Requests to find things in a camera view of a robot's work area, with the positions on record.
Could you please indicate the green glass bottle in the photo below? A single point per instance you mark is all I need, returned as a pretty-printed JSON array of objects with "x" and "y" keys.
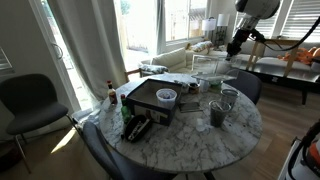
[{"x": 125, "y": 110}]

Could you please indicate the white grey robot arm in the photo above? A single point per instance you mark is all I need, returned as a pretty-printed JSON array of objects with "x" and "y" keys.
[{"x": 254, "y": 11}]

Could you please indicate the orange plush toy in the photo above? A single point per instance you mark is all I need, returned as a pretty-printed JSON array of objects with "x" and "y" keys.
[{"x": 303, "y": 55}]

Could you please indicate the white table lamp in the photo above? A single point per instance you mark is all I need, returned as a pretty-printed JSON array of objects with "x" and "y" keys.
[
  {"x": 209, "y": 25},
  {"x": 222, "y": 24}
]

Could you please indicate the beige curtain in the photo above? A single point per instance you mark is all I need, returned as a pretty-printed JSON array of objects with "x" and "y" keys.
[{"x": 89, "y": 28}]

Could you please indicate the black low bench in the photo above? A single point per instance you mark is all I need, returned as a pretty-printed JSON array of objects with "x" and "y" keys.
[{"x": 273, "y": 73}]

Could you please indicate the white plastic cup in box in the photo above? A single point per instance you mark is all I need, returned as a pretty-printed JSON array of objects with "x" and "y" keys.
[{"x": 166, "y": 98}]

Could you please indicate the small dark jar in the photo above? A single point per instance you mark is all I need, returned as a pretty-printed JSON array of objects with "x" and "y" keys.
[{"x": 194, "y": 88}]

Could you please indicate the round marble table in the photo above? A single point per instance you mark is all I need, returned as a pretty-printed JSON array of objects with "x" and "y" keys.
[{"x": 179, "y": 147}]

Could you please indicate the patterned pillow on armrest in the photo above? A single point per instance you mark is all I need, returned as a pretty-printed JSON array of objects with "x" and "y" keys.
[{"x": 153, "y": 69}]

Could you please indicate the small clear cup on table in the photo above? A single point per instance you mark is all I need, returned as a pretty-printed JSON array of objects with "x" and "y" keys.
[{"x": 200, "y": 126}]

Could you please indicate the dark filled clear cup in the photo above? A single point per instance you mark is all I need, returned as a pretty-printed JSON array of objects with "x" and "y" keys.
[{"x": 218, "y": 112}]

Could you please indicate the dark chair at left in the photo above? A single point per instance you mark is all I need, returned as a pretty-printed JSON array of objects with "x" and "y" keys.
[{"x": 32, "y": 99}]

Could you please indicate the dark cardboard box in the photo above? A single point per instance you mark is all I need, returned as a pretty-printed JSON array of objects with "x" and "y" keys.
[{"x": 143, "y": 101}]

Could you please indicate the cream sofa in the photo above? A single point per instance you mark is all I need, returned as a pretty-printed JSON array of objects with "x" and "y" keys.
[{"x": 180, "y": 60}]

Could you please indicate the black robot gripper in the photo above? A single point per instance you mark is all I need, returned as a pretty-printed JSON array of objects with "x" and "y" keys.
[{"x": 234, "y": 47}]

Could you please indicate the black oval tray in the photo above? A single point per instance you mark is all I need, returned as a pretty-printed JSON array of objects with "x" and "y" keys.
[{"x": 136, "y": 128}]

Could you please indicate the wooden stool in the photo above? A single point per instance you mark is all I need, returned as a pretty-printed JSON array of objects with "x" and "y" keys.
[{"x": 277, "y": 45}]

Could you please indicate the patterned cushion on sofa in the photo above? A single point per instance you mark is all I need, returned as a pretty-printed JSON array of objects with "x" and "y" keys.
[{"x": 201, "y": 46}]

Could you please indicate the left white table lamp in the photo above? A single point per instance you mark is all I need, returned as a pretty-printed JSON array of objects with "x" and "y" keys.
[{"x": 209, "y": 25}]

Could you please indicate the red cap sauce bottle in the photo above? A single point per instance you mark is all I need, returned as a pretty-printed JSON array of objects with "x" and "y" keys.
[{"x": 111, "y": 93}]

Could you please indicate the clear cup at rear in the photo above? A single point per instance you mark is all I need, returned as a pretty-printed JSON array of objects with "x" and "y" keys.
[{"x": 229, "y": 96}]

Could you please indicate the right white table lamp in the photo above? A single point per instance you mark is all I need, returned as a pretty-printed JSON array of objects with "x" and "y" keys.
[{"x": 222, "y": 24}]

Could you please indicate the clear plastic case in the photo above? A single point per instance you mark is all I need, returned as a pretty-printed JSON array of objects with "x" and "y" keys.
[{"x": 215, "y": 68}]

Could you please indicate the orange white equipment at corner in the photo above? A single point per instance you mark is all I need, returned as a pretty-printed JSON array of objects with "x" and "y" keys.
[{"x": 303, "y": 159}]

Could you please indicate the dark chair behind table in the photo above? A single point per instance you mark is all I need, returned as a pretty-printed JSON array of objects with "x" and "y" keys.
[{"x": 248, "y": 84}]

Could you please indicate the blue chair in front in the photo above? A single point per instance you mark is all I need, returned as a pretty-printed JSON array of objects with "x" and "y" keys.
[{"x": 118, "y": 167}]

